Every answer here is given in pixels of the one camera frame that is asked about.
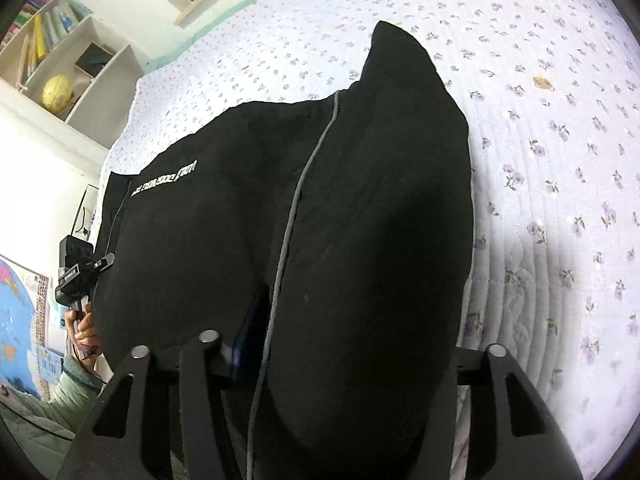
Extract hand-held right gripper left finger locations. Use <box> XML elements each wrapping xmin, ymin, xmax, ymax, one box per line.
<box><xmin>57</xmin><ymin>284</ymin><xmax>274</xmax><ymax>480</ymax></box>

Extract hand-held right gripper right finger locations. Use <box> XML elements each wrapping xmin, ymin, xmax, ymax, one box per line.
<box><xmin>451</xmin><ymin>343</ymin><xmax>584</xmax><ymax>480</ymax></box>

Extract black hooded jacket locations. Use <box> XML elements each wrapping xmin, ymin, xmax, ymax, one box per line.
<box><xmin>92</xmin><ymin>20</ymin><xmax>476</xmax><ymax>480</ymax></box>

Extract person's left forearm green sleeve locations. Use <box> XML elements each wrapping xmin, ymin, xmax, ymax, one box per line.
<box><xmin>0</xmin><ymin>354</ymin><xmax>107</xmax><ymax>463</ymax></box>

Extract person's left hand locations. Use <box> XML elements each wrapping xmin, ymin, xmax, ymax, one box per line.
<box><xmin>64</xmin><ymin>302</ymin><xmax>102</xmax><ymax>359</ymax></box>

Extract blue world map poster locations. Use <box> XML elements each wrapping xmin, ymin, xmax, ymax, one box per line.
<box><xmin>0</xmin><ymin>254</ymin><xmax>66</xmax><ymax>402</ymax></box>

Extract white bookshelf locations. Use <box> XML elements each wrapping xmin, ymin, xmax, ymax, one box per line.
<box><xmin>0</xmin><ymin>0</ymin><xmax>147</xmax><ymax>137</ymax></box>

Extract yellow globe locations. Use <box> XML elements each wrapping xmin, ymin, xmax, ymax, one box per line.
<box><xmin>41</xmin><ymin>75</ymin><xmax>77</xmax><ymax>114</ymax></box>

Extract black box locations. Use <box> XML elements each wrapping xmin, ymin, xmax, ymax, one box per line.
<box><xmin>74</xmin><ymin>42</ymin><xmax>119</xmax><ymax>82</ymax></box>

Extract row of colourful books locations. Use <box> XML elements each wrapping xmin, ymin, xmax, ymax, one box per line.
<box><xmin>9</xmin><ymin>0</ymin><xmax>95</xmax><ymax>78</ymax></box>

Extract bed with floral quilt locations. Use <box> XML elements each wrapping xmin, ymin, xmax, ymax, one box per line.
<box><xmin>97</xmin><ymin>0</ymin><xmax>640</xmax><ymax>480</ymax></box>

